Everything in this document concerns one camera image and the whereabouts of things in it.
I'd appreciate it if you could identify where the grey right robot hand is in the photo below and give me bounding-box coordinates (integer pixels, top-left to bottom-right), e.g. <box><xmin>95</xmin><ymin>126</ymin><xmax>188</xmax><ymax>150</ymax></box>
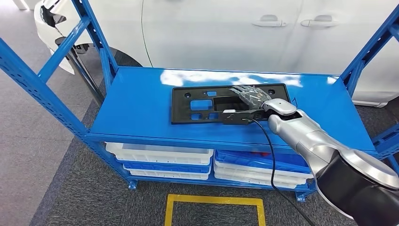
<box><xmin>229</xmin><ymin>85</ymin><xmax>272</xmax><ymax>110</ymax></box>

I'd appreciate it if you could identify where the black plastic plate bracket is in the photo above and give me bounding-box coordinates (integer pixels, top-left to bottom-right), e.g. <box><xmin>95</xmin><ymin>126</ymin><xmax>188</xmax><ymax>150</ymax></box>
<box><xmin>170</xmin><ymin>83</ymin><xmax>291</xmax><ymax>125</ymax></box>

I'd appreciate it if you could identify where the blue metal shelf rack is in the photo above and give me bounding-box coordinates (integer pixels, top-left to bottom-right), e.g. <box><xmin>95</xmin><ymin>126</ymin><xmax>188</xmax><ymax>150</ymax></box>
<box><xmin>372</xmin><ymin>124</ymin><xmax>399</xmax><ymax>175</ymax></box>
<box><xmin>0</xmin><ymin>0</ymin><xmax>399</xmax><ymax>203</ymax></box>

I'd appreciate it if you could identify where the white car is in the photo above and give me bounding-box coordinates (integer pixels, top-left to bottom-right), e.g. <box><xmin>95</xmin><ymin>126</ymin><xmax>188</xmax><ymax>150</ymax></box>
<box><xmin>12</xmin><ymin>0</ymin><xmax>399</xmax><ymax>108</ymax></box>

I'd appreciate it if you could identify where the white plastic tray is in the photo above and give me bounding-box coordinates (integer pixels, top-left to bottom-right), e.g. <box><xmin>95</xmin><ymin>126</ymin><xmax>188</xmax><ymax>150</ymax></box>
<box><xmin>105</xmin><ymin>142</ymin><xmax>214</xmax><ymax>166</ymax></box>
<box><xmin>213</xmin><ymin>171</ymin><xmax>308</xmax><ymax>190</ymax></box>
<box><xmin>213</xmin><ymin>161</ymin><xmax>314</xmax><ymax>185</ymax></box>
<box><xmin>124</xmin><ymin>168</ymin><xmax>210</xmax><ymax>181</ymax></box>

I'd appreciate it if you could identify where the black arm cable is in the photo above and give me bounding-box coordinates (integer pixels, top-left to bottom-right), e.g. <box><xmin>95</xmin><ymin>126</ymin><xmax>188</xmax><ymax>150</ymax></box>
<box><xmin>249</xmin><ymin>118</ymin><xmax>309</xmax><ymax>226</ymax></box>

